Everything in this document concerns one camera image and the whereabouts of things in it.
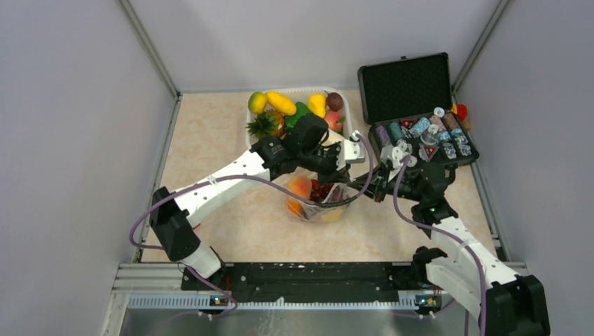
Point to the black poker chip case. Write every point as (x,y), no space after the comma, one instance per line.
(408,104)

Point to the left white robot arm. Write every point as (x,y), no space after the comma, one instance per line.
(309,144)

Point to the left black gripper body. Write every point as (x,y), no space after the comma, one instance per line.
(324,163)

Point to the peach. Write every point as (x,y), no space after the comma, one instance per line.
(300,186)

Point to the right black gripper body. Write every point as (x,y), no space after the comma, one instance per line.
(382,186)

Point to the pineapple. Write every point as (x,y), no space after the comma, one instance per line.
(277,122)

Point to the green leafy vegetable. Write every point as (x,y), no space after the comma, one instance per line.
(301,110)

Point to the yellow wrinkled fruit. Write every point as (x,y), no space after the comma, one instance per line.
(332,215)

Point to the green yellow mango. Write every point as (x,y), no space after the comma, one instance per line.
(257,103)

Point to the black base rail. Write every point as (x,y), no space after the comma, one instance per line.
(316,285)

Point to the clear zip top bag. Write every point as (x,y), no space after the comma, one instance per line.
(312,211)

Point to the dark purple passion fruit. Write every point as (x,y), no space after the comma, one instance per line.
(334,101)

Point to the green pineapple crown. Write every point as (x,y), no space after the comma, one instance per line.
(261,126)

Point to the white bok choy stalk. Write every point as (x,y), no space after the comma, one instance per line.
(334,137)

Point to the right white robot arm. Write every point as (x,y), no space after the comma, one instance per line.
(502,301)

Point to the purple grape bunch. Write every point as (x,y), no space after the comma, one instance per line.
(327,193)

